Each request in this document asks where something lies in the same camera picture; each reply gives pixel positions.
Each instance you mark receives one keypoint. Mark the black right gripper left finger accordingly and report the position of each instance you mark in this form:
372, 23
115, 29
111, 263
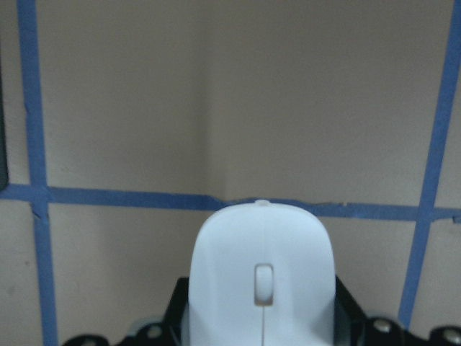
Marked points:
167, 330

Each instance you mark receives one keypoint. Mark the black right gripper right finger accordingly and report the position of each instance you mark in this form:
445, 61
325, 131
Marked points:
353, 327

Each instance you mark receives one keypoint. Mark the white computer mouse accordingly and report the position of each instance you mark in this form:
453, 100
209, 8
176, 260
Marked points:
262, 274

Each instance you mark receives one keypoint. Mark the black mousepad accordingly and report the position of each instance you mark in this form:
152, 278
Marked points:
4, 177

